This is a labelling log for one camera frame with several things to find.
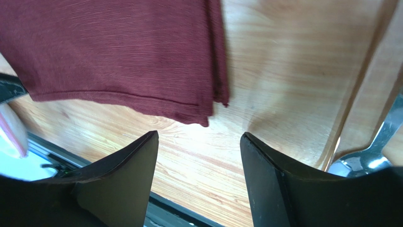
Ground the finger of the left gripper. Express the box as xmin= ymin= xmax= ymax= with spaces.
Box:
xmin=0 ymin=73 xmax=28 ymax=104

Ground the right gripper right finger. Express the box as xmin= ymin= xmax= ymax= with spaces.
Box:
xmin=240 ymin=132 xmax=403 ymax=227

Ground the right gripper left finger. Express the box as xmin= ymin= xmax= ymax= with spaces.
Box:
xmin=0 ymin=131 xmax=159 ymax=227

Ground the dark red cloth napkin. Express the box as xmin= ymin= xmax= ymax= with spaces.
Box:
xmin=0 ymin=0 xmax=229 ymax=127

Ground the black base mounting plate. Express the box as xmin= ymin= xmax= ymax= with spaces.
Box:
xmin=28 ymin=132 xmax=217 ymax=227

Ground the white mesh bag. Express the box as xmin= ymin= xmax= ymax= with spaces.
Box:
xmin=0 ymin=104 xmax=57 ymax=181

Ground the silver metal spoon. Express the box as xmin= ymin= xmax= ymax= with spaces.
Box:
xmin=328 ymin=89 xmax=403 ymax=178

